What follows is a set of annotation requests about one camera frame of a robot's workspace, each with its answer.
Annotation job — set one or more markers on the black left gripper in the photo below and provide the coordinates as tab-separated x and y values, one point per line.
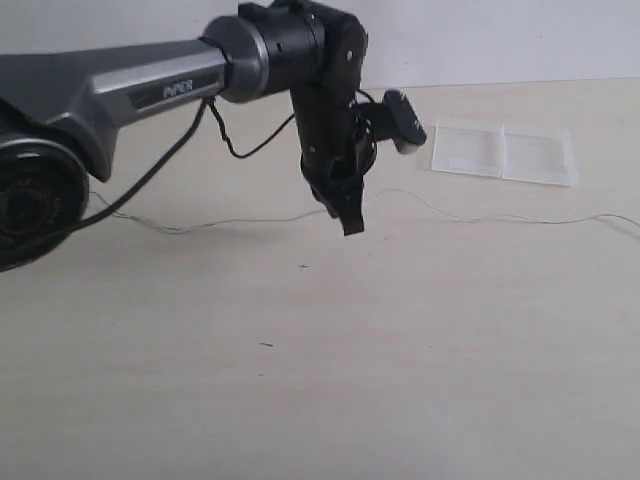
336	149

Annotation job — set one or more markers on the white wired earphones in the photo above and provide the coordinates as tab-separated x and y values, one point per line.
373	199

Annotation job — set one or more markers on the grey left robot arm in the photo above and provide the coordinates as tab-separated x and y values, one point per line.
61	112

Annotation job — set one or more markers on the clear plastic storage case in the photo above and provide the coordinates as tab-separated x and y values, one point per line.
522	153

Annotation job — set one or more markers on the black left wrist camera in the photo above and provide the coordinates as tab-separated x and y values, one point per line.
394	119

